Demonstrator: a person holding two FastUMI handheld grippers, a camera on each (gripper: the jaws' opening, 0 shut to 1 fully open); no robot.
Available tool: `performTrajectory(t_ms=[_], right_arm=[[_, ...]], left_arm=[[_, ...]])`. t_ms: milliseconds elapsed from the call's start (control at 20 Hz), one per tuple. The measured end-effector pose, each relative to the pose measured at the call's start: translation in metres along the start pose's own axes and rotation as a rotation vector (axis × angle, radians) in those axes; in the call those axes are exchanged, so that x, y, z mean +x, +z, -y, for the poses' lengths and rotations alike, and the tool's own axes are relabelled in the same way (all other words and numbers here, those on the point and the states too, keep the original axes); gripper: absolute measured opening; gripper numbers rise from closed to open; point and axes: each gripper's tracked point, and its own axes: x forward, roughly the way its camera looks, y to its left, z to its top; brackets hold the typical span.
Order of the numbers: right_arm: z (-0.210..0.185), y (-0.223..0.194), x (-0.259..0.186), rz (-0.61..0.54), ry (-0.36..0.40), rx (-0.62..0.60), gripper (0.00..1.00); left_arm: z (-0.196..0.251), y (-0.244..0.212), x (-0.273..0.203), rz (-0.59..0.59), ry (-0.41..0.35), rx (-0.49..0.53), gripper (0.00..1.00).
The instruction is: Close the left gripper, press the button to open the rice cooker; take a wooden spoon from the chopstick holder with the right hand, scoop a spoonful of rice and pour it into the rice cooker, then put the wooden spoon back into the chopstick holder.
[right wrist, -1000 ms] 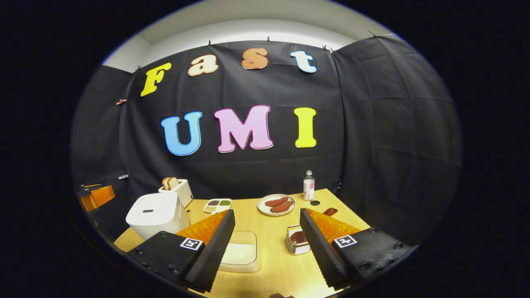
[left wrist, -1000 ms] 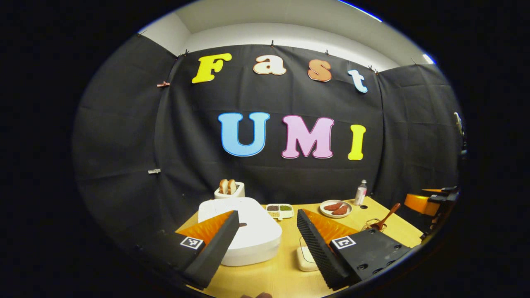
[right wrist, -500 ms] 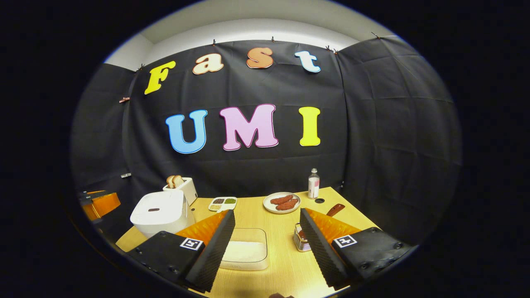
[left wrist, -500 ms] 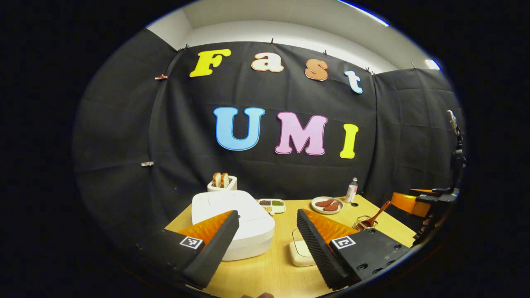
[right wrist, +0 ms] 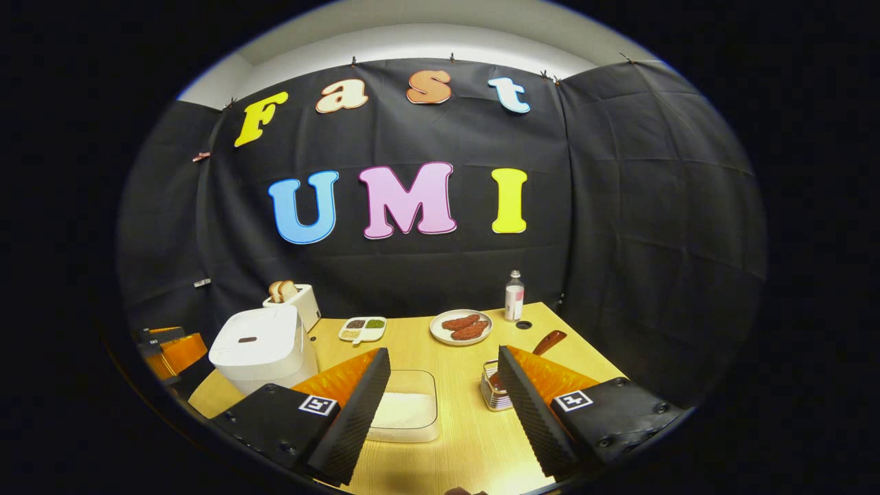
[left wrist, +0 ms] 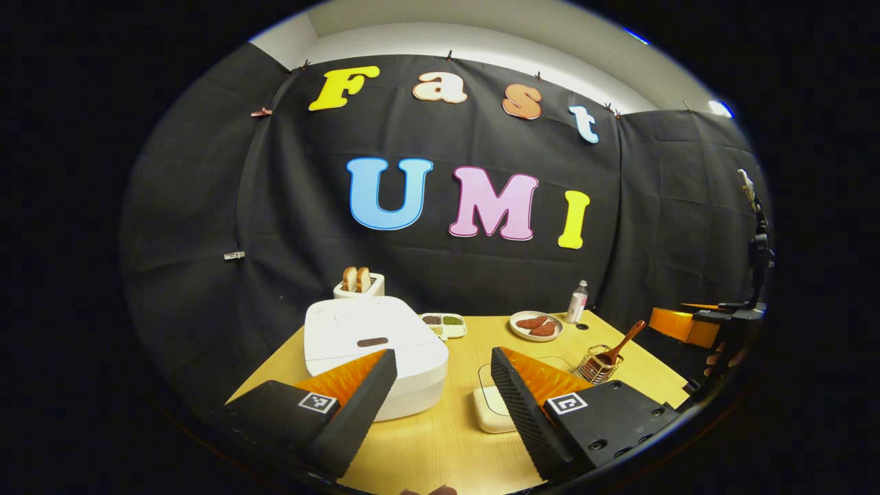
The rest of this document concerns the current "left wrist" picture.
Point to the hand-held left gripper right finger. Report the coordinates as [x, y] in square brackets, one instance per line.
[526, 419]

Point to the brown wooden spoon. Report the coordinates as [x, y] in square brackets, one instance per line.
[625, 340]

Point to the white round plate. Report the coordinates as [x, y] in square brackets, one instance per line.
[519, 333]

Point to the clear plastic container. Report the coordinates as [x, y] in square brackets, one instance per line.
[485, 371]

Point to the black backdrop cloth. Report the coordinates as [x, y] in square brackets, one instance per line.
[309, 206]

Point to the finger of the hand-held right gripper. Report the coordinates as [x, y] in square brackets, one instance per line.
[677, 326]

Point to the white rice cooker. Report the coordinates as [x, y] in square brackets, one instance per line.
[357, 323]

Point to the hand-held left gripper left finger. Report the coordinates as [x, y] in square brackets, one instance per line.
[361, 412]

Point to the red meat slice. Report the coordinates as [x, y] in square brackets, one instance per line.
[543, 329]
[531, 322]

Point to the ceiling light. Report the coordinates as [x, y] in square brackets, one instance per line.
[720, 108]

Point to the clear bottle with pink label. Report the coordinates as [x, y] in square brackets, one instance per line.
[576, 306]

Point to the copper cloth clip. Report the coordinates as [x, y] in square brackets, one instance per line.
[261, 112]

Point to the white toaster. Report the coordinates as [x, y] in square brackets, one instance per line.
[375, 287]

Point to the white divided bean dish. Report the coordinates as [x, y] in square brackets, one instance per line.
[454, 328]

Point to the toasted bread slice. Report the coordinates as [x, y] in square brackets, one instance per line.
[364, 280]
[349, 279]

